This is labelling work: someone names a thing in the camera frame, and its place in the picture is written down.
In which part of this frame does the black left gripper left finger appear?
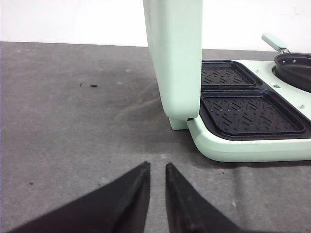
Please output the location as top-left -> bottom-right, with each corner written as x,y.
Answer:
12,162 -> 151,233

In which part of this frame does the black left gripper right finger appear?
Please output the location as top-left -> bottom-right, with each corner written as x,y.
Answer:
166,163 -> 242,233

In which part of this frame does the mint green breakfast maker lid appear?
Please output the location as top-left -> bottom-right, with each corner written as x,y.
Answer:
143,0 -> 203,120

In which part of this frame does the mint green breakfast maker base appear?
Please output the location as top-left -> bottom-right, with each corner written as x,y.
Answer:
170,59 -> 311,163

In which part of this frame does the black frying pan green handle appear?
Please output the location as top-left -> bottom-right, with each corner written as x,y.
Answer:
261,33 -> 311,92

